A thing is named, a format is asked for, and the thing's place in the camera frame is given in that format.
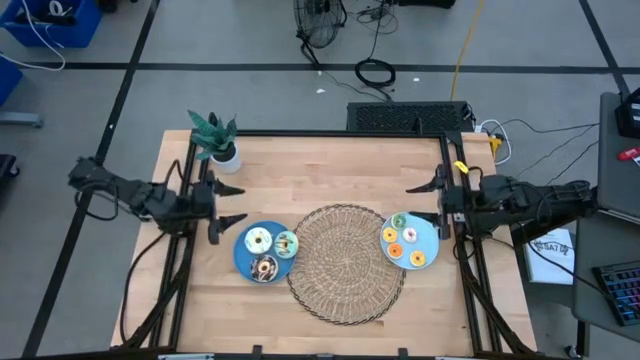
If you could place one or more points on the large mint chocolate-drizzled donut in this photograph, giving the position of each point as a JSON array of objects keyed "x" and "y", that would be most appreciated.
[{"x": 292, "y": 247}]

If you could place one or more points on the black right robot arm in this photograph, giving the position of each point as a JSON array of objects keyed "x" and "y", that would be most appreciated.
[{"x": 525, "y": 205}]

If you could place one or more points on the small orange-yellow sprinkled donut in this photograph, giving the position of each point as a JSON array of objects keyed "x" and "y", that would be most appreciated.
[{"x": 413, "y": 262}]

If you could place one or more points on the black chair base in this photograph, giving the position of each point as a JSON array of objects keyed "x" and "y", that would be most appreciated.
[{"x": 6, "y": 167}]

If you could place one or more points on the grey metal foot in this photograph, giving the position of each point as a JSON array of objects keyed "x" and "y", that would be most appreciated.
[{"x": 20, "y": 119}]

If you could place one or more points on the round woven straw placemat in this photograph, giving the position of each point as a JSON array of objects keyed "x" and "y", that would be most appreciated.
[{"x": 345, "y": 270}]

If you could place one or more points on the grey desk top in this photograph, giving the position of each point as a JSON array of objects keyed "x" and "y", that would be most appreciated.
[
  {"x": 617, "y": 165},
  {"x": 595, "y": 300}
]

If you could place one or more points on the black perforated case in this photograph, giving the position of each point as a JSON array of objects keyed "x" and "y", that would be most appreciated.
[{"x": 400, "y": 117}]

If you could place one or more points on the white printed booklet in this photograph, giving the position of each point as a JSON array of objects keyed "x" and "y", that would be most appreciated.
[{"x": 550, "y": 260}]

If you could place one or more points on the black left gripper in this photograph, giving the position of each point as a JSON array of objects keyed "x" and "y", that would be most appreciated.
[{"x": 214, "y": 207}]

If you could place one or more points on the yellow power plug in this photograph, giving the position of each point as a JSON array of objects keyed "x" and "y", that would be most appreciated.
[{"x": 495, "y": 145}]

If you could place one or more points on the red desk item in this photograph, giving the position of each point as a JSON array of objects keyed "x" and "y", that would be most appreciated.
[{"x": 629, "y": 153}]

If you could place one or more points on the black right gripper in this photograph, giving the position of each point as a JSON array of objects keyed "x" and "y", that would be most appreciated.
[{"x": 444, "y": 200}]

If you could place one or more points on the green leafy plant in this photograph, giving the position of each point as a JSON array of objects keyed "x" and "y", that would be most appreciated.
[{"x": 212, "y": 135}]

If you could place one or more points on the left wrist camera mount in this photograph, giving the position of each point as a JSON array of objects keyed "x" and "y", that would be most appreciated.
[{"x": 201, "y": 194}]

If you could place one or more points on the black aluminium table frame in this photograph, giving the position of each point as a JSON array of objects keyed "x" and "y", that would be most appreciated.
[{"x": 325, "y": 133}]

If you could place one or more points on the small white colourful-sprinkled donut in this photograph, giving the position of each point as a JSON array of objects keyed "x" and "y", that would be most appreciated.
[{"x": 405, "y": 238}]

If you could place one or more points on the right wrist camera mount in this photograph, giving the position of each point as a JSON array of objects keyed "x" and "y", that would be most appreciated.
[{"x": 460, "y": 200}]

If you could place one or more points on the small lemon yellow donut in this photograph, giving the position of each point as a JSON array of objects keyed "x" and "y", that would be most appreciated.
[{"x": 385, "y": 239}]

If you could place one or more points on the yellow clip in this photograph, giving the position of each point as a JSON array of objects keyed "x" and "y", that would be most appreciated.
[{"x": 461, "y": 167}]

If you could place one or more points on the white plant pot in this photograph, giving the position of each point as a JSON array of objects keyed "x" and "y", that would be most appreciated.
[{"x": 232, "y": 164}]

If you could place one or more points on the blue storage bin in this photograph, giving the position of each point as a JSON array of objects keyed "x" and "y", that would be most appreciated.
[
  {"x": 50, "y": 30},
  {"x": 9, "y": 80}
]

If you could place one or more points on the black backlit keyboard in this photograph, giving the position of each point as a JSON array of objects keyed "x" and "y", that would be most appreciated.
[{"x": 622, "y": 295}]

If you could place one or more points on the black floor fan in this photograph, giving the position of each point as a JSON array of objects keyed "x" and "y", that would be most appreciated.
[{"x": 320, "y": 20}]

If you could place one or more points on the light blue plate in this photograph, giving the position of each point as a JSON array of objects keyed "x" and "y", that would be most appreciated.
[{"x": 427, "y": 235}]

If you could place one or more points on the large chocolate white-drizzled donut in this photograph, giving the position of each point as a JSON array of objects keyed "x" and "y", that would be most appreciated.
[{"x": 257, "y": 274}]

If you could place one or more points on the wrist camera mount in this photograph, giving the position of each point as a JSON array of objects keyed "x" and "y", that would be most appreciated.
[
  {"x": 460, "y": 200},
  {"x": 201, "y": 194}
]

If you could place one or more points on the dark blue plate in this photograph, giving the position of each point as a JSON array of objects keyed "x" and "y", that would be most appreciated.
[{"x": 242, "y": 262}]

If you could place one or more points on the black desk device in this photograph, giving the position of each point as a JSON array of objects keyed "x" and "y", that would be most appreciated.
[{"x": 630, "y": 117}]

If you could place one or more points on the large white blue-drizzled donut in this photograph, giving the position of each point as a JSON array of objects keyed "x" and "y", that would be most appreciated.
[{"x": 250, "y": 245}]

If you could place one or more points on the small orange crumb donut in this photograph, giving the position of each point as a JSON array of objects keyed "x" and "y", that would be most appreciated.
[{"x": 391, "y": 254}]

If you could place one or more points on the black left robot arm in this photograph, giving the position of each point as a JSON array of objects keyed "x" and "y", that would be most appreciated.
[{"x": 145, "y": 197}]

